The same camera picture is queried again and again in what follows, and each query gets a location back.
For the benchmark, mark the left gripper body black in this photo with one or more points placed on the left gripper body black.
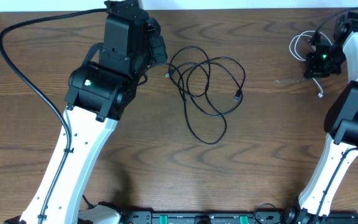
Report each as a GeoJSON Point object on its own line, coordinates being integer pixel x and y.
{"type": "Point", "coordinates": [156, 50]}

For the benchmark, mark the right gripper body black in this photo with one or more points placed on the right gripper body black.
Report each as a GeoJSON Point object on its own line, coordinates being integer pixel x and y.
{"type": "Point", "coordinates": [328, 62]}

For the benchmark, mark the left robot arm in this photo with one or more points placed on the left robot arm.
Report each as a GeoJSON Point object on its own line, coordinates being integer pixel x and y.
{"type": "Point", "coordinates": [99, 90]}

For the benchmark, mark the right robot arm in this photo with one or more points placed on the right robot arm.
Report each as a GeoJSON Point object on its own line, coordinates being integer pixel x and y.
{"type": "Point", "coordinates": [340, 125]}

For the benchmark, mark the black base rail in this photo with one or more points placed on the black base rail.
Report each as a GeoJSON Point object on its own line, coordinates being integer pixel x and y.
{"type": "Point", "coordinates": [143, 217]}

